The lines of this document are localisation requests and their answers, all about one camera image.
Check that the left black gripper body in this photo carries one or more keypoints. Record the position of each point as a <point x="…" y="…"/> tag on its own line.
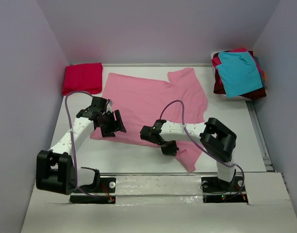
<point x="108" y="120"/>

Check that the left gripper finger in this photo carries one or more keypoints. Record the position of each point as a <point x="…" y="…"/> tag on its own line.
<point x="108" y="132"/>
<point x="119" y="123"/>

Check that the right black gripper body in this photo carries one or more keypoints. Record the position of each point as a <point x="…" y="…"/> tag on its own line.
<point x="161" y="143"/>

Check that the pink t shirt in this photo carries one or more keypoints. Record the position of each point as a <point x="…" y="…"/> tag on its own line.
<point x="142" y="101"/>

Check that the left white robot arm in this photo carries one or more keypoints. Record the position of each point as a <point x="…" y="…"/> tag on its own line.
<point x="56" y="168"/>

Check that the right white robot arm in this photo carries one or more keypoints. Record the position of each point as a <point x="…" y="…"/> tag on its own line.
<point x="212" y="137"/>

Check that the folded red t shirt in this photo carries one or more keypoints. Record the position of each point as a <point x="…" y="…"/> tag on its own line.
<point x="83" y="77"/>

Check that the dark maroon t shirt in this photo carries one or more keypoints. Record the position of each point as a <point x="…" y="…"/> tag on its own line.
<point x="254" y="95"/>

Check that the magenta t shirt in pile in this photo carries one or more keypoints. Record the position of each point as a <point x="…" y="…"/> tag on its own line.
<point x="215" y="59"/>

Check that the teal t shirt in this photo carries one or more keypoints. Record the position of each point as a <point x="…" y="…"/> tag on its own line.
<point x="239" y="73"/>

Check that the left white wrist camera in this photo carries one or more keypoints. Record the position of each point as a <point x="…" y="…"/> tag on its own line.
<point x="108" y="106"/>

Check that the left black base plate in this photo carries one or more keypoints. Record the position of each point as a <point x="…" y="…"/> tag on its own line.
<point x="103" y="194"/>

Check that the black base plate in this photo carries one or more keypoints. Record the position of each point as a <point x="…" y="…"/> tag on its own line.
<point x="217" y="191"/>
<point x="103" y="194"/>

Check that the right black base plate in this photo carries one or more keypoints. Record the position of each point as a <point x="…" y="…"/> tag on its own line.
<point x="217" y="191"/>

